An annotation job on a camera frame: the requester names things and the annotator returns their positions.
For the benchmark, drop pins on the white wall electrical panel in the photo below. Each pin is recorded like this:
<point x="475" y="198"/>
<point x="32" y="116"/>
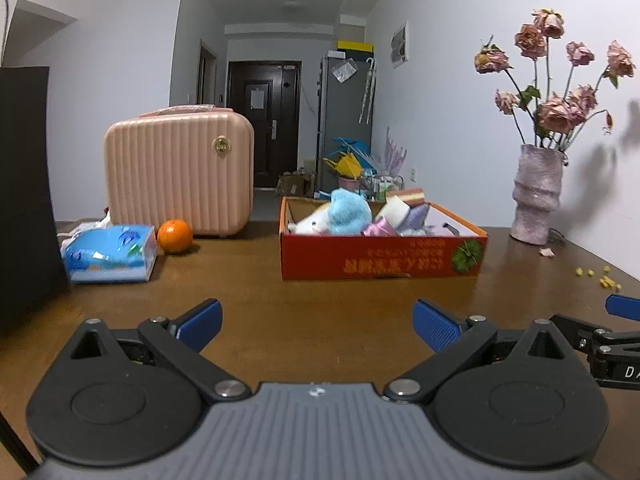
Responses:
<point x="400" y="44"/>

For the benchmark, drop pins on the clear bag on refrigerator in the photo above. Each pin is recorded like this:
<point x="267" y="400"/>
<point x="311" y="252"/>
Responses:
<point x="345" y="70"/>

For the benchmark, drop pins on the yellow and black box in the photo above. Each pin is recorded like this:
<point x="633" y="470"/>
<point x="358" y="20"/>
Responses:
<point x="355" y="49"/>

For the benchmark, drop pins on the dark wooden door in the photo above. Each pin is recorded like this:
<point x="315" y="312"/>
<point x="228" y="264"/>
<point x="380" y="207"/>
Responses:
<point x="240" y="135"/>

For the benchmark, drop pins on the folded white umbrella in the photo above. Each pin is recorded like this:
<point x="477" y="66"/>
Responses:
<point x="368" y="95"/>

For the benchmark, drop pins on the brown cardboard carton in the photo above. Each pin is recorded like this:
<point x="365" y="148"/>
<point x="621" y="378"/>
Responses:
<point x="292" y="185"/>

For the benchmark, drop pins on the grey refrigerator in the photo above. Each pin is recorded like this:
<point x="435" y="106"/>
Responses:
<point x="342" y="115"/>

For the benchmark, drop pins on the side door frame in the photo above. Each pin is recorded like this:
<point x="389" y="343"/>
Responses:
<point x="206" y="72"/>

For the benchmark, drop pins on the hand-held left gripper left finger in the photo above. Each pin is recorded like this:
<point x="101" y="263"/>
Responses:
<point x="202" y="322"/>

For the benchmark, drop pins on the black monitor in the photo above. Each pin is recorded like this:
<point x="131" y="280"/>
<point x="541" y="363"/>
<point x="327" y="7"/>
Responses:
<point x="27" y="200"/>

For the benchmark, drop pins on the yellow crumbs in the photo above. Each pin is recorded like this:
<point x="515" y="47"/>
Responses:
<point x="607" y="280"/>

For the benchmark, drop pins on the dried rose bouquet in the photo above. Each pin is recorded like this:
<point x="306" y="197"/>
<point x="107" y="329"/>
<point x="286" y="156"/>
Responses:
<point x="555" y="112"/>

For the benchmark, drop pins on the pink textured vase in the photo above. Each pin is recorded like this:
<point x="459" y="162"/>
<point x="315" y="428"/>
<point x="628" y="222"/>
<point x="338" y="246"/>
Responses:
<point x="537" y="195"/>

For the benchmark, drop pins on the white paper notice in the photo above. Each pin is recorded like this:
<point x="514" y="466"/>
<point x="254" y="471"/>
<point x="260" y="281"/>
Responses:
<point x="256" y="98"/>

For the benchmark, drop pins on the orange fruit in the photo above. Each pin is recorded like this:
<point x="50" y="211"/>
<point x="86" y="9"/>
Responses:
<point x="175" y="236"/>

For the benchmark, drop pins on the fallen pink petal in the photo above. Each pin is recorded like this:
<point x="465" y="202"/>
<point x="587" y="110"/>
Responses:
<point x="547" y="252"/>

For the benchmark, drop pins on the white plush toy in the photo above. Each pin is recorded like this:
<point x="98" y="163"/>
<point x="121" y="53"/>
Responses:
<point x="312" y="221"/>

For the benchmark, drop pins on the pink bucket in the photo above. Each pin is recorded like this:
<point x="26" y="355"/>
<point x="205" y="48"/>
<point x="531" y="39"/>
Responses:
<point x="347" y="182"/>

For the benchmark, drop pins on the orange cardboard box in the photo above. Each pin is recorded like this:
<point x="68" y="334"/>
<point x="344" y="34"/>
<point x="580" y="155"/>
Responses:
<point x="370" y="260"/>

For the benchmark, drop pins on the yellow bag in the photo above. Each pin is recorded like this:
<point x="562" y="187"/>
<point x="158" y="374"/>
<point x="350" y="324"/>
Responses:
<point x="347" y="166"/>

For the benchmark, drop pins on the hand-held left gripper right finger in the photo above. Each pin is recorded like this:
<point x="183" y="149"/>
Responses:
<point x="435" y="325"/>

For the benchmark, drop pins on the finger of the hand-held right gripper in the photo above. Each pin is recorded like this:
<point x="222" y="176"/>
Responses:
<point x="570" y="327"/>
<point x="625" y="307"/>

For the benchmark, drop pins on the blue soft tissue pack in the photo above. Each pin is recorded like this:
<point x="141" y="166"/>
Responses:
<point x="107" y="255"/>

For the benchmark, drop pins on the purple satin cloth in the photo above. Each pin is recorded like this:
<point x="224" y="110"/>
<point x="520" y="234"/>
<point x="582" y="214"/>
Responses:
<point x="380" y="229"/>

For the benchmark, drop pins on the blue plush toy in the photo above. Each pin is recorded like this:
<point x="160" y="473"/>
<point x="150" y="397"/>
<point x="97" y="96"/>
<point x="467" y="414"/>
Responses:
<point x="350" y="210"/>

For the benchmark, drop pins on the pink ribbed suitcase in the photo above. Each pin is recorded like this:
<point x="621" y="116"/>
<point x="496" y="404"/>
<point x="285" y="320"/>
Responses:
<point x="170" y="175"/>

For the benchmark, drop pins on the metal cart with bottles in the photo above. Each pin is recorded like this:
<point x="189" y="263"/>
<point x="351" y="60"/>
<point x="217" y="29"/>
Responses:
<point x="380" y="185"/>

